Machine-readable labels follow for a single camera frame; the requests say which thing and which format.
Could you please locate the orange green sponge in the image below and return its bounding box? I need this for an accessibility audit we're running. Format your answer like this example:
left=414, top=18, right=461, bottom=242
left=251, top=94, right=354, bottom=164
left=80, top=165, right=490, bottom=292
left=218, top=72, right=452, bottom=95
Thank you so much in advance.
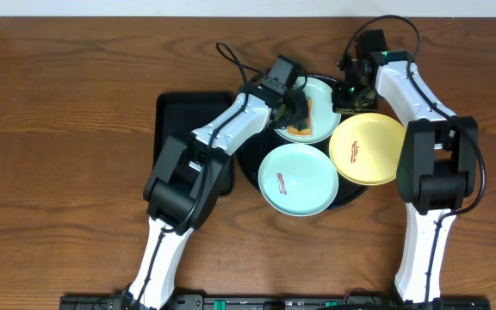
left=288, top=98, right=313, bottom=136

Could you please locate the mint plate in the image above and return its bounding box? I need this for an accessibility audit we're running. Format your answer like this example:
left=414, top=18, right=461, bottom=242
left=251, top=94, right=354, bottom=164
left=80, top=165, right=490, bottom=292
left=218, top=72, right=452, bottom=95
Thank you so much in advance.
left=275, top=77, right=341, bottom=144
left=257, top=143, right=339, bottom=217

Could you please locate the yellow plate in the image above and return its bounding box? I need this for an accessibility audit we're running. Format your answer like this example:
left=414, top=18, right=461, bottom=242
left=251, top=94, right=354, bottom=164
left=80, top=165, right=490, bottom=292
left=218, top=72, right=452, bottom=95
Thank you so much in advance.
left=329, top=113, right=406, bottom=186

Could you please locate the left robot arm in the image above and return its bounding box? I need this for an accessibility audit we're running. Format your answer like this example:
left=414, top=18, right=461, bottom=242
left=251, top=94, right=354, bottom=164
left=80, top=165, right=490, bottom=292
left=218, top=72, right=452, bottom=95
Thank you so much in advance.
left=121, top=87, right=308, bottom=309

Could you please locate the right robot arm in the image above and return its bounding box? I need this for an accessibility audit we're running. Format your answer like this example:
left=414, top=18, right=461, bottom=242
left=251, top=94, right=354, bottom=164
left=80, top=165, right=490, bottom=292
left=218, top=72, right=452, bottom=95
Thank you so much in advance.
left=333, top=50, right=487, bottom=306

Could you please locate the black round tray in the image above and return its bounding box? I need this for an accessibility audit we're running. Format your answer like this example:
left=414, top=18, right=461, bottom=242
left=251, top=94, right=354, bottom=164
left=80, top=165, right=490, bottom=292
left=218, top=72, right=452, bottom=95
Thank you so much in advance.
left=234, top=73, right=375, bottom=211

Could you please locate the black rectangular tray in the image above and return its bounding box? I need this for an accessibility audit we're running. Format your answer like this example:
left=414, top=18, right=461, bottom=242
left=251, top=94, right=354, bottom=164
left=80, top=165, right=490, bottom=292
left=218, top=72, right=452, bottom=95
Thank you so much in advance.
left=152, top=91, right=233, bottom=198

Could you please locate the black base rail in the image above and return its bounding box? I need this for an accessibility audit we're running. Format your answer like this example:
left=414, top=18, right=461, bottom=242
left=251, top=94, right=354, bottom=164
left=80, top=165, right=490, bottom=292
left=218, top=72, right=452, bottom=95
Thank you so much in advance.
left=59, top=293, right=492, bottom=310

